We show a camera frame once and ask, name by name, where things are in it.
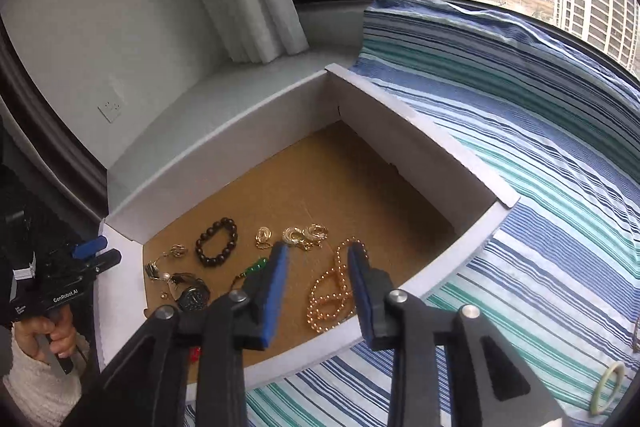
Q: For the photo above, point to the white cardboard box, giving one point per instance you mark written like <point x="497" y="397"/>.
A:
<point x="350" y="167"/>

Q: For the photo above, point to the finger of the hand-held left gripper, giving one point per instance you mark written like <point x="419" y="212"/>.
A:
<point x="90" y="247"/>
<point x="107" y="262"/>

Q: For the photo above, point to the silver pearl brooch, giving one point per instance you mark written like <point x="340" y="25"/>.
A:
<point x="159" y="272"/>

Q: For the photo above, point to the dark wooden frame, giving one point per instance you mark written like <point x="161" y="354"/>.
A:
<point x="50" y="147"/>

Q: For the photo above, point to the person's left forearm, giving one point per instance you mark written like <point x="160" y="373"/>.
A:
<point x="35" y="387"/>

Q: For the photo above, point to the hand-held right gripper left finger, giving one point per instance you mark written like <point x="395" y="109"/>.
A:
<point x="275" y="294"/>

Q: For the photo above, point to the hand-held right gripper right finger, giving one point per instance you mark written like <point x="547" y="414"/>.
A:
<point x="360" y="302"/>

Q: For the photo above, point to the black wrist watch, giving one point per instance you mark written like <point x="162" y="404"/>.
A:
<point x="194" y="296"/>

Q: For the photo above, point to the white wall socket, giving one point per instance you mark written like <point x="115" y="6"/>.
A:
<point x="110" y="109"/>

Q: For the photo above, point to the person's left hand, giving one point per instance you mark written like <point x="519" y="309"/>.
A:
<point x="62" y="332"/>

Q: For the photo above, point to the small gold silver earring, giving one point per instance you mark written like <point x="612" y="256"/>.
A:
<point x="176" y="251"/>

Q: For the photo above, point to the pale jade bangle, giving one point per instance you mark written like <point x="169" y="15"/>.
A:
<point x="596" y="394"/>

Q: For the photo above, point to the striped blue green blanket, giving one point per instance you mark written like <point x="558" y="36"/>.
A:
<point x="525" y="207"/>

